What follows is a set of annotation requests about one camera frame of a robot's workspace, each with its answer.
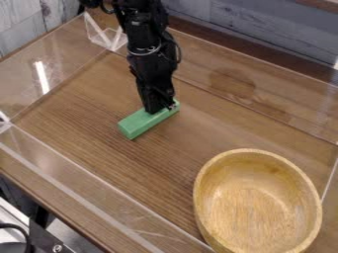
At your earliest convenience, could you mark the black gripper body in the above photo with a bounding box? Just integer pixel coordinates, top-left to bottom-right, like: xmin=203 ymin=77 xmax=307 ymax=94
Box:
xmin=112 ymin=0 xmax=180 ymax=79

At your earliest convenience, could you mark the brown wooden bowl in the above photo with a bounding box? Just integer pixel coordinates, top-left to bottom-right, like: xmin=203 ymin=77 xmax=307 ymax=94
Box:
xmin=192 ymin=148 xmax=322 ymax=253

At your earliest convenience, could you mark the clear acrylic corner bracket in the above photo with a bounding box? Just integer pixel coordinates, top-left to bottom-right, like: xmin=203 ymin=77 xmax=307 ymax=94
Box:
xmin=83 ymin=13 xmax=128 ymax=52

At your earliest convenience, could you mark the black metal table bracket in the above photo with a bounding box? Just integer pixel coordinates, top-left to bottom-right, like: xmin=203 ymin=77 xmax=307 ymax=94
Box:
xmin=29 ymin=219 xmax=76 ymax=253

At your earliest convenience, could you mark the black cable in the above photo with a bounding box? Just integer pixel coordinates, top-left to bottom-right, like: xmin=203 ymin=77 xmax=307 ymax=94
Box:
xmin=0 ymin=222 xmax=34 ymax=253

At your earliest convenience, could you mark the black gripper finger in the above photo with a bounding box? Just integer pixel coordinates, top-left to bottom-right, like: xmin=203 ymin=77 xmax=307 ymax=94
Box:
xmin=132 ymin=71 xmax=164 ymax=115
xmin=151 ymin=75 xmax=175 ymax=110

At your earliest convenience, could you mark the green rectangular block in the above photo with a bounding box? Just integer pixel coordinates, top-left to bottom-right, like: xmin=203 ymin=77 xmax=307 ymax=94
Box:
xmin=117 ymin=101 xmax=179 ymax=139

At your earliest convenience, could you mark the clear acrylic tray wall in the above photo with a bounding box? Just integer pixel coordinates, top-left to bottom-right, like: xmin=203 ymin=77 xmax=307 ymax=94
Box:
xmin=0 ymin=16 xmax=338 ymax=253

